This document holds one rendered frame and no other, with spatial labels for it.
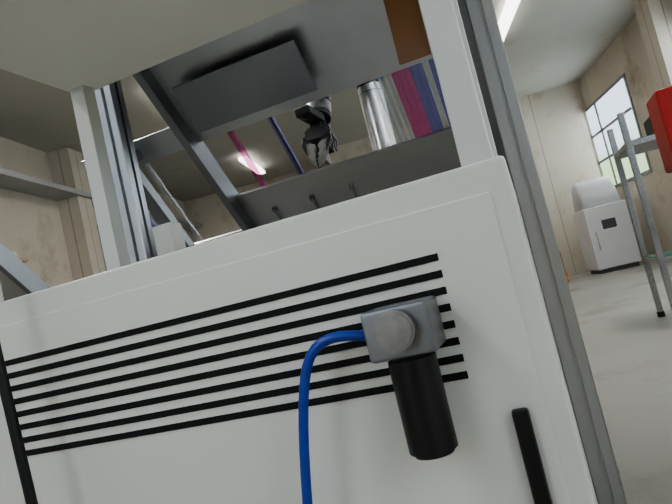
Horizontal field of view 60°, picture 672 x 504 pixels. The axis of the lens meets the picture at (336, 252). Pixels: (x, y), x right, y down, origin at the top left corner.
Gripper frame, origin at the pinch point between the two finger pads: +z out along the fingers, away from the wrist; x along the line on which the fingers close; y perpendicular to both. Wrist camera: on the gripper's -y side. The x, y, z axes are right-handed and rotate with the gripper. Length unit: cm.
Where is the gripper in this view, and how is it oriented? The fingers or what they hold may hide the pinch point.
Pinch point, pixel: (317, 162)
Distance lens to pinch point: 163.6
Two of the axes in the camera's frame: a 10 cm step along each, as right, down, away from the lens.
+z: 0.4, 8.5, -5.3
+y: 3.9, 4.7, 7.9
